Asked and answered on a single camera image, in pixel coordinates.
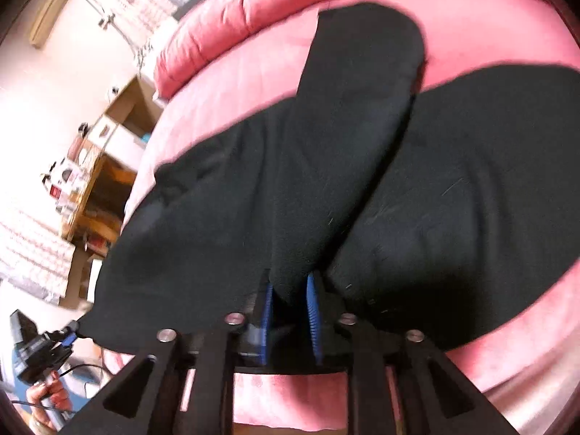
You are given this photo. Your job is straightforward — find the person's left hand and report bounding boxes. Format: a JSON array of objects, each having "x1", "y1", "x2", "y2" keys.
[{"x1": 26, "y1": 370, "x2": 74, "y2": 432}]

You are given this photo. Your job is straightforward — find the light wooden shelf unit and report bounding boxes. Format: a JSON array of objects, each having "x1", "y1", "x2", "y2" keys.
[{"x1": 104, "y1": 75, "x2": 165, "y2": 133}]

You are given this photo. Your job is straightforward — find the white patterned cloth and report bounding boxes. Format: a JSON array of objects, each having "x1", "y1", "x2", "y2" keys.
[{"x1": 0, "y1": 206, "x2": 75, "y2": 304}]

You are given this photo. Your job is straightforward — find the beige air conditioner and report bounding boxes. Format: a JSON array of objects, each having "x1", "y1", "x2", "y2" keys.
[{"x1": 29, "y1": 0, "x2": 78, "y2": 48}]

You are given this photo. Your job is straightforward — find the white printed box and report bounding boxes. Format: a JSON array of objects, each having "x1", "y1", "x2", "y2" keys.
[{"x1": 43, "y1": 158, "x2": 88, "y2": 207}]

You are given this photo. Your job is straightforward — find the pink bed blanket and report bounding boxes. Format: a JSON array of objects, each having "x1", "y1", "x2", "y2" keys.
[{"x1": 97, "y1": 0, "x2": 580, "y2": 431}]

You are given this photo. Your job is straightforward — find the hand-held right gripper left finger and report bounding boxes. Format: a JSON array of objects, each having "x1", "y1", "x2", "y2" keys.
[{"x1": 59, "y1": 278, "x2": 275, "y2": 435}]

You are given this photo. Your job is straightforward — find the white drawer cabinet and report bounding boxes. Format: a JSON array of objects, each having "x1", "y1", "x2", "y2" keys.
[{"x1": 88, "y1": 113, "x2": 150, "y2": 168}]

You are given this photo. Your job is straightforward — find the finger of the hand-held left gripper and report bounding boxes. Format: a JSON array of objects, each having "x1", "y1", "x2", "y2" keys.
[{"x1": 46, "y1": 320, "x2": 82, "y2": 351}]

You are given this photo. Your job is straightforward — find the black pants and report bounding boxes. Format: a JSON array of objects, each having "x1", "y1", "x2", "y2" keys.
[{"x1": 72, "y1": 2, "x2": 580, "y2": 354}]

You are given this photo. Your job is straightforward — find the black cable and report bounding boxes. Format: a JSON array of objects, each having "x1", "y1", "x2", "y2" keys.
[{"x1": 58, "y1": 361, "x2": 114, "y2": 378}]

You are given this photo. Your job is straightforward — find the black white floral cloth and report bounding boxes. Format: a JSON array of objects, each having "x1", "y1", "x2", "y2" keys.
[{"x1": 133, "y1": 41, "x2": 156, "y2": 74}]

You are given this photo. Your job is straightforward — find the rolled pink duvet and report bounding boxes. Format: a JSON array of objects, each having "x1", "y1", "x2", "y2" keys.
[{"x1": 153, "y1": 0, "x2": 544, "y2": 100}]

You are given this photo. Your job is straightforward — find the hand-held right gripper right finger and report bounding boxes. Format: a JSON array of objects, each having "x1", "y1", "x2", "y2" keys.
[{"x1": 306, "y1": 274, "x2": 519, "y2": 435}]

